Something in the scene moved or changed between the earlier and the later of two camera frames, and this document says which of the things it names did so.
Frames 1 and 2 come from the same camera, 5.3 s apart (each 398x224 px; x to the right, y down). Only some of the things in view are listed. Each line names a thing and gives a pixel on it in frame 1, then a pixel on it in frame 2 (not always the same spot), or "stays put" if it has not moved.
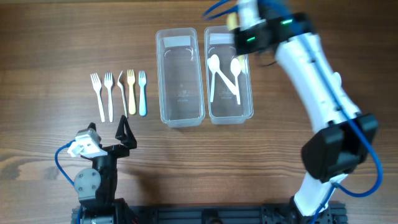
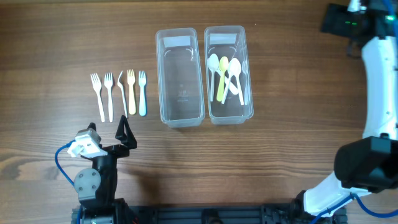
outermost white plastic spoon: x=336 y=80 → x=228 y=82
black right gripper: x=240 y=47 → x=337 y=27
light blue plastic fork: x=142 y=79 stays put
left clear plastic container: x=181 y=86 stays put
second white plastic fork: x=109 y=81 stays put
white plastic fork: x=121 y=85 stays put
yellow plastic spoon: x=232 y=23 → x=223 y=66
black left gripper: x=127 y=140 stays put
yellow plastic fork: x=131 y=79 stays put
